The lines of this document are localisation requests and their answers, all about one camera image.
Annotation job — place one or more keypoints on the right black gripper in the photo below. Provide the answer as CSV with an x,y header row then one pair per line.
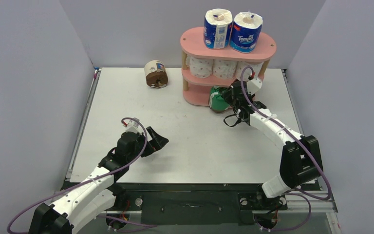
x,y
229,96

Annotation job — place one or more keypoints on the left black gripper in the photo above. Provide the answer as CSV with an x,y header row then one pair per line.
x,y
156,142

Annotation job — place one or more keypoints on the green brown roll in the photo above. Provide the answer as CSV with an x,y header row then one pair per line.
x,y
216,101

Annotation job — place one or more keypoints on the floral white paper roll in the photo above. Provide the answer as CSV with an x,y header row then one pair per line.
x,y
224,69

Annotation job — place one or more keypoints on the pink three-tier shelf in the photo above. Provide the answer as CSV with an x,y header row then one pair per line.
x,y
196,91

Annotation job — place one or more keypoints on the blue paper roll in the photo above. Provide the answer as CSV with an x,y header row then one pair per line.
x,y
217,28

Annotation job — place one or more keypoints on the beige brown paper roll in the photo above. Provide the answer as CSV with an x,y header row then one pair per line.
x,y
155,74

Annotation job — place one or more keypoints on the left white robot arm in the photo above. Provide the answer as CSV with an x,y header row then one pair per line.
x,y
85,201

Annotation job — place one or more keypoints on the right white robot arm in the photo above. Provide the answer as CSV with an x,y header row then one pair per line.
x,y
301,157

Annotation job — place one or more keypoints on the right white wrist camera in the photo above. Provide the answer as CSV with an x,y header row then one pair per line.
x,y
253,85

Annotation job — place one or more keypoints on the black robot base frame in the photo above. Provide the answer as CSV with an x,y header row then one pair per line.
x,y
208,204

